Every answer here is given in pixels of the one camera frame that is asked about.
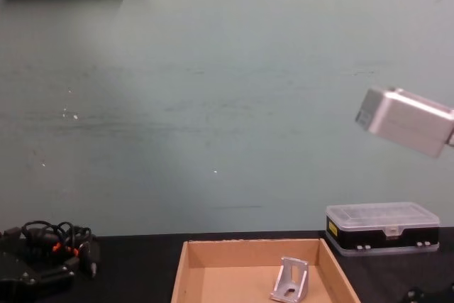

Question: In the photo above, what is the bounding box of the clear plastic case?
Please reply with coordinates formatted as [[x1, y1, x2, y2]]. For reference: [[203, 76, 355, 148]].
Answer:
[[325, 202, 441, 257]]

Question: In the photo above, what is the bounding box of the black table cloth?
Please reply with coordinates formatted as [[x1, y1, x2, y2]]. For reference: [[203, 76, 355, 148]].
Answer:
[[0, 228, 454, 303]]

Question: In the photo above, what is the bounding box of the shallow brown cardboard tray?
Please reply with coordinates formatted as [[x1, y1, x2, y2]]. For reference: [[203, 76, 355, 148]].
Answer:
[[170, 238, 362, 303]]

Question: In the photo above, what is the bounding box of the black corded tool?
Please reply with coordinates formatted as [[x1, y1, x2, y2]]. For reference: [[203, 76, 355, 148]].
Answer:
[[20, 220, 103, 279]]

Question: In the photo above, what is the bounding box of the silver metal angle bracket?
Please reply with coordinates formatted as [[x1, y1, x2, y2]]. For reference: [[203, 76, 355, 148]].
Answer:
[[269, 255, 309, 302]]

